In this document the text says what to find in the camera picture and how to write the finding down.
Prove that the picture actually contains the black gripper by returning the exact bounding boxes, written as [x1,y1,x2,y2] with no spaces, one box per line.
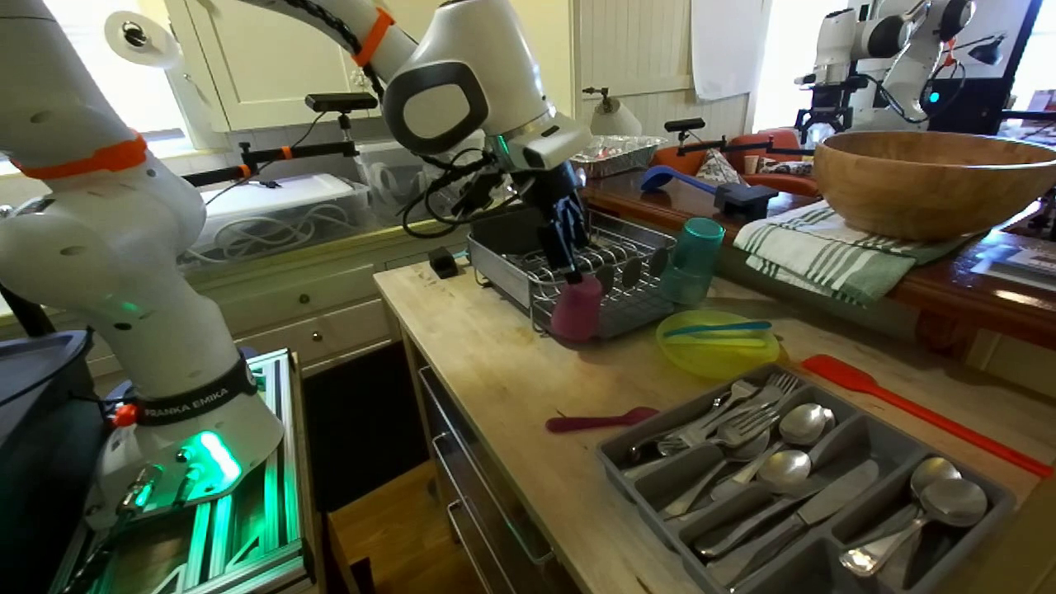
[519,163,590,279]

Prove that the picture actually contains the purple plastic cup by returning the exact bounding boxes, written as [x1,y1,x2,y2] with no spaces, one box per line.
[547,272,607,346]

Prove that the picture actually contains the metal robot base platform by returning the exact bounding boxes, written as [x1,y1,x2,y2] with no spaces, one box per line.
[45,346,325,594]

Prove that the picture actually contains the steel dish drying rack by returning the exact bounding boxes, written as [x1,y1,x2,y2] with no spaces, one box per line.
[466,209,720,346]

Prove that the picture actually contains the teal plastic cup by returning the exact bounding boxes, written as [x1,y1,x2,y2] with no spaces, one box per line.
[661,214,730,312]

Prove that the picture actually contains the aluminium foil tray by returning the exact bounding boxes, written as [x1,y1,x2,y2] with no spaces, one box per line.
[571,132,664,186]

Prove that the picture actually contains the clear soap dispenser bottle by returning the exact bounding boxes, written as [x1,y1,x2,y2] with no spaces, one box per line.
[582,86,648,141]

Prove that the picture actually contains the teal utensil on plate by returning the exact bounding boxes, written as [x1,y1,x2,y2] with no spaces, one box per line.
[661,317,776,343]

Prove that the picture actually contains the magenta plastic spoon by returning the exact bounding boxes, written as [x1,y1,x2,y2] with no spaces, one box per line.
[546,405,661,437]

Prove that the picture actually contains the yellow-green plastic plate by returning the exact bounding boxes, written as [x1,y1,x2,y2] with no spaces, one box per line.
[654,307,786,384]

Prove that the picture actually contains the steel fork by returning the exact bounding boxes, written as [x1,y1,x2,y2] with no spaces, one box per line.
[657,372,802,461]

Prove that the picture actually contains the green striped dish towel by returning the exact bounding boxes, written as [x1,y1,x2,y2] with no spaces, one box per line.
[733,198,974,313]

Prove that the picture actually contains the grey cutlery tray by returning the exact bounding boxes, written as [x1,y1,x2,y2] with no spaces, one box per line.
[595,364,1018,594]

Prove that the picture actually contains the background robot equipment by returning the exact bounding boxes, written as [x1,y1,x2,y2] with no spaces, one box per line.
[789,0,939,144]

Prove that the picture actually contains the steel table knife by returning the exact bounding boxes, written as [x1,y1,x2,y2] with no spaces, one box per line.
[692,460,885,561]

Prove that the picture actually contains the wooden bowl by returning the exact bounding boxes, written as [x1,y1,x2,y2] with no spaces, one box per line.
[813,130,1056,248]

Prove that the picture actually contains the red silicone spatula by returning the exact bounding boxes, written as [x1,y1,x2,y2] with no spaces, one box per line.
[800,353,1056,483]

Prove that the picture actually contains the dark wooden counter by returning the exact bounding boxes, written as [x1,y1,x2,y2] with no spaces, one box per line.
[582,163,1056,358]

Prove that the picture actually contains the black box device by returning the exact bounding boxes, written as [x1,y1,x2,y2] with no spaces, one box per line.
[922,0,1044,139]

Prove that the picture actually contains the large steel spoon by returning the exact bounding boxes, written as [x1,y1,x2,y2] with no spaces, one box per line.
[837,456,994,584]

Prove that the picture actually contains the black cable bundle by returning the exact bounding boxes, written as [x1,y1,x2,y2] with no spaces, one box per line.
[400,148,523,242]

